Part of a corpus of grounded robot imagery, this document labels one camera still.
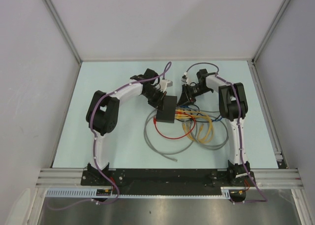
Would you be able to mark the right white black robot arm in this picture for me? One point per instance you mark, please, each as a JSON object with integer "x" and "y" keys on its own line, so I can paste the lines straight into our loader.
{"x": 233, "y": 108}

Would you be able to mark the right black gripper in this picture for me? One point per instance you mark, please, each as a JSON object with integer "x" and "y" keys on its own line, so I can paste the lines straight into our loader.
{"x": 186, "y": 96}

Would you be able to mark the right grey cable duct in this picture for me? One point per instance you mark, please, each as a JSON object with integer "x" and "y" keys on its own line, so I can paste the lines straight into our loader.
{"x": 235, "y": 191}

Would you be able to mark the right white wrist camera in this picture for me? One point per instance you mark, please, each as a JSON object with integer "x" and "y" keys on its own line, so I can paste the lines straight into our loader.
{"x": 185, "y": 79}

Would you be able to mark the grey slotted cable duct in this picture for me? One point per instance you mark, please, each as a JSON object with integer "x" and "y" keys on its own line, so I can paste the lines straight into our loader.
{"x": 77, "y": 192}

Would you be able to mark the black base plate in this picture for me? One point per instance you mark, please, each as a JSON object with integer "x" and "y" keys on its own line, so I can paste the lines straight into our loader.
{"x": 174, "y": 182}

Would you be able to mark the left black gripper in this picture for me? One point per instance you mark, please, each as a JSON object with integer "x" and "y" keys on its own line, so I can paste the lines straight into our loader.
{"x": 159, "y": 103}

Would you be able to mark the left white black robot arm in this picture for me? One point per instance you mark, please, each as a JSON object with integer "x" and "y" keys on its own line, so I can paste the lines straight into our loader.
{"x": 103, "y": 112}

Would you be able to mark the black network switch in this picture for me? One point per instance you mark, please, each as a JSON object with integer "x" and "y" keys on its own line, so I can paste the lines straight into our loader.
{"x": 167, "y": 114}

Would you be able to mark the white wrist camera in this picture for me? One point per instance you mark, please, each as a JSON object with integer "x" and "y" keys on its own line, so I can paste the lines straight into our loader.
{"x": 164, "y": 84}
{"x": 185, "y": 79}

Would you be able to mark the aluminium frame rail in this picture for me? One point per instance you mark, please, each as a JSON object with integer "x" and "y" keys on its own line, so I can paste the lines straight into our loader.
{"x": 265, "y": 178}

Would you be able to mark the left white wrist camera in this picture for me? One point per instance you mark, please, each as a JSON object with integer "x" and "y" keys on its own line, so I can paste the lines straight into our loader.
{"x": 164, "y": 84}

